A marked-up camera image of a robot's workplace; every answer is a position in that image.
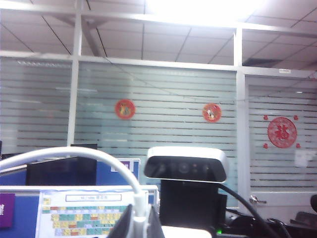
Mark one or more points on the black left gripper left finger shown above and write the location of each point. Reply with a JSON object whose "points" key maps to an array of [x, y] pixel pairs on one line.
{"points": [[127, 223]]}

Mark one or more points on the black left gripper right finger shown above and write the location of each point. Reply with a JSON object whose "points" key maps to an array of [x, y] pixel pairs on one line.
{"points": [[154, 225]]}

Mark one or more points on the colourful schedule chart paper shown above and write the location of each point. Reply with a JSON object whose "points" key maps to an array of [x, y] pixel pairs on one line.
{"points": [[86, 218]]}

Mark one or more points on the blue background partition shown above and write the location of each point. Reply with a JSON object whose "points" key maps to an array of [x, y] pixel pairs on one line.
{"points": [[104, 176]]}

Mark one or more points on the grey and black webcam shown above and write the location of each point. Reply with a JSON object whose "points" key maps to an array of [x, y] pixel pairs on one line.
{"points": [[185, 168]]}

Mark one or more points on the black background monitor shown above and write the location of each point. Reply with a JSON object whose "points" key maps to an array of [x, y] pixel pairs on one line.
{"points": [[62, 173]]}

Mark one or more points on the blue partition with chart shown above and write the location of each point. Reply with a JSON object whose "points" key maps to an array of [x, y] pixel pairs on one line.
{"points": [[24, 210]]}

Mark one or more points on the round red window decoration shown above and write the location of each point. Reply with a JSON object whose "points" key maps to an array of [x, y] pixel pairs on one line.
{"points": [[212, 112], [125, 109]]}

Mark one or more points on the purple card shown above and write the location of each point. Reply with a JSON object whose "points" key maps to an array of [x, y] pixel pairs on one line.
{"points": [[7, 210]]}

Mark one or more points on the large red Fu papercut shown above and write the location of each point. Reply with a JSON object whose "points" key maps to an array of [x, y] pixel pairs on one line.
{"points": [[281, 132]]}

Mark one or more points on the black office chair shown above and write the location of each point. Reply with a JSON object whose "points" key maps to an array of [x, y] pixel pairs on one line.
{"points": [[314, 203]]}

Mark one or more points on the bright ceiling light panel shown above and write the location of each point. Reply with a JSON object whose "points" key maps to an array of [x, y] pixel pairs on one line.
{"points": [[203, 11]]}

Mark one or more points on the black webcam mount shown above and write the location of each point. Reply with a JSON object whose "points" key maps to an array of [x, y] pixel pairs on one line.
{"points": [[188, 203]]}

